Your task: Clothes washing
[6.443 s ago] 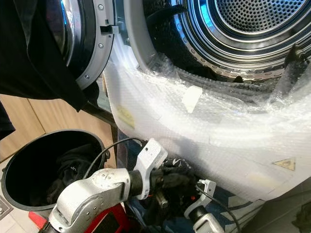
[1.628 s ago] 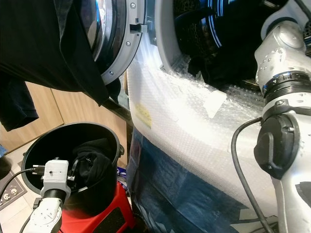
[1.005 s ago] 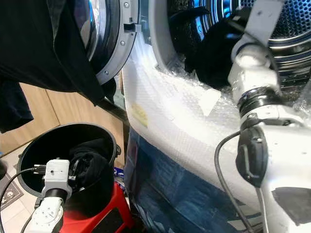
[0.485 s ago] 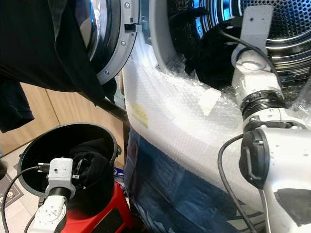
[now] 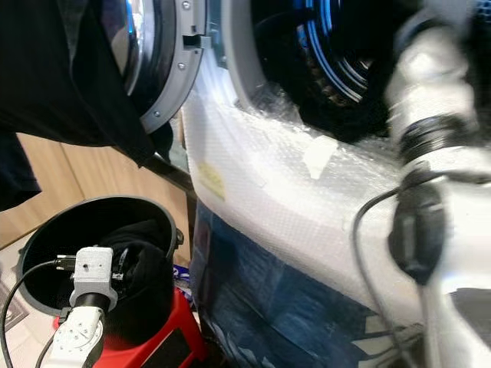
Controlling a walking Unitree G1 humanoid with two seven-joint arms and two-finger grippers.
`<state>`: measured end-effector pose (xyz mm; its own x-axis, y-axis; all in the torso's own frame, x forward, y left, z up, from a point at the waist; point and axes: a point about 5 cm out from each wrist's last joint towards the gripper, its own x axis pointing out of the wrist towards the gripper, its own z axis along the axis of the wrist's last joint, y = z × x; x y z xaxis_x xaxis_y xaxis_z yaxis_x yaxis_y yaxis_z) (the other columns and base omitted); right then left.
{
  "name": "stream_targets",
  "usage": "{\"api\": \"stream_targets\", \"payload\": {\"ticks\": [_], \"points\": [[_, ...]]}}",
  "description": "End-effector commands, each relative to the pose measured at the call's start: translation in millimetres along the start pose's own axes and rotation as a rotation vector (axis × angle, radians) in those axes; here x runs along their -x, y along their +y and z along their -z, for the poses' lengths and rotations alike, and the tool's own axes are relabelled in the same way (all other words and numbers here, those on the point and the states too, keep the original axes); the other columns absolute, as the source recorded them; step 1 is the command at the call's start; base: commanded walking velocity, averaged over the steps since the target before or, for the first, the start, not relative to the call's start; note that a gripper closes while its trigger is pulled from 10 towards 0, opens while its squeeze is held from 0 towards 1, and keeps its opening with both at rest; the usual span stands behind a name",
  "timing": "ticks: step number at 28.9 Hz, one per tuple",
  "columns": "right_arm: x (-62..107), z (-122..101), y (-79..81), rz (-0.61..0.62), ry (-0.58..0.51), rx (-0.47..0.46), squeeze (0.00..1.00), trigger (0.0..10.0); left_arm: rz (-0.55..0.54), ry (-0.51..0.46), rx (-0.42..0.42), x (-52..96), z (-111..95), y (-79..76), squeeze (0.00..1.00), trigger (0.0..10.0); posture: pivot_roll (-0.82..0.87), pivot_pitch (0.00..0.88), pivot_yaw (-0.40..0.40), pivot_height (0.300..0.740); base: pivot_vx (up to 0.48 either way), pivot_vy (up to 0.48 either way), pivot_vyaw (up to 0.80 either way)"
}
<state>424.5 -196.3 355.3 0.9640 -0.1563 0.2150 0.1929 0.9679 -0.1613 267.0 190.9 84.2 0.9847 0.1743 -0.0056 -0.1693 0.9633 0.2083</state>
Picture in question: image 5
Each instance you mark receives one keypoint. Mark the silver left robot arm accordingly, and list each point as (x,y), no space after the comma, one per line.
(77,337)

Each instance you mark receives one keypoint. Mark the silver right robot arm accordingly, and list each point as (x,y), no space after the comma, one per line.
(426,77)

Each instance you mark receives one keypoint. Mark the dark crumpled clothes pile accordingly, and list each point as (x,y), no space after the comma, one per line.
(152,268)

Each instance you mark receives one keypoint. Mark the grey washing machine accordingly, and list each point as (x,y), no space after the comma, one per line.
(234,46)

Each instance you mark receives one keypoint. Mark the black round plastic bucket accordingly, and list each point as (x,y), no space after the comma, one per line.
(46,253)

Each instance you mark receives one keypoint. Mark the red plastic stool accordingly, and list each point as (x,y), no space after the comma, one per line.
(184,322)

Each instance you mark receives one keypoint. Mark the wooden cabinet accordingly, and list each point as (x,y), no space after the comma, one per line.
(77,176)

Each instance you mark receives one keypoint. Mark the yellow sticker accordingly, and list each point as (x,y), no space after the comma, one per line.
(211,180)

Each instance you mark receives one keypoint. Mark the blue plastic washer wrap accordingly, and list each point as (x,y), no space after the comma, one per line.
(276,307)

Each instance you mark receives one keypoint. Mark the white bubble wrap sheet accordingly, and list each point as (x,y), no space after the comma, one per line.
(276,192)

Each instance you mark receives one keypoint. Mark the round grey washer door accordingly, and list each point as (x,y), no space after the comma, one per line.
(176,84)

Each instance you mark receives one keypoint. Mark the hanging black shirt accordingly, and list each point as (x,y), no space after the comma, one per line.
(61,61)

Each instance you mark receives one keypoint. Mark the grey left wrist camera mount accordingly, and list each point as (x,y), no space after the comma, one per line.
(93,268)

